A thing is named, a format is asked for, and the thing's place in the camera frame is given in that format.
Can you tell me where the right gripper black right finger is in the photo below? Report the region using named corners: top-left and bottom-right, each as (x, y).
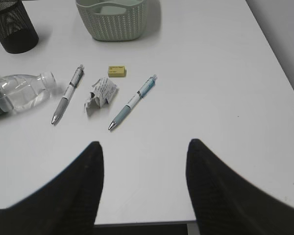
top-left (186, 139), bottom-right (294, 235)

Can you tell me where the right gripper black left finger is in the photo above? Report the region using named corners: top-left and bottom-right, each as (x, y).
top-left (0, 141), bottom-right (104, 235)

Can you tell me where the waste paper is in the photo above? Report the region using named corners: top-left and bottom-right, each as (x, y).
top-left (84, 77), bottom-right (118, 116)

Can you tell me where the clear water bottle green label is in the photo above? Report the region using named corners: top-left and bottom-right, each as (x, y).
top-left (0, 72), bottom-right (56, 115)

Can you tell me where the blue grip white pen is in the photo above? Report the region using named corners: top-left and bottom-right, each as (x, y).
top-left (108, 74), bottom-right (157, 131)

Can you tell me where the grey grip white pen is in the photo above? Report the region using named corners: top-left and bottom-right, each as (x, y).
top-left (51, 64), bottom-right (84, 125)

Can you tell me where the yellow eraser near basket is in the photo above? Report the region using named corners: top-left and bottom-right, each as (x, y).
top-left (108, 66), bottom-right (126, 77)

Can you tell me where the pale green woven basket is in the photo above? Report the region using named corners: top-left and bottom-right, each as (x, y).
top-left (75, 0), bottom-right (162, 42)

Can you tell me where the black mesh pen holder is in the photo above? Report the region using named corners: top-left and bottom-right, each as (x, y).
top-left (0, 0), bottom-right (39, 54)

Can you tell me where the table leg bracket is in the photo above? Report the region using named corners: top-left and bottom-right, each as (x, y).
top-left (187, 222), bottom-right (200, 235)

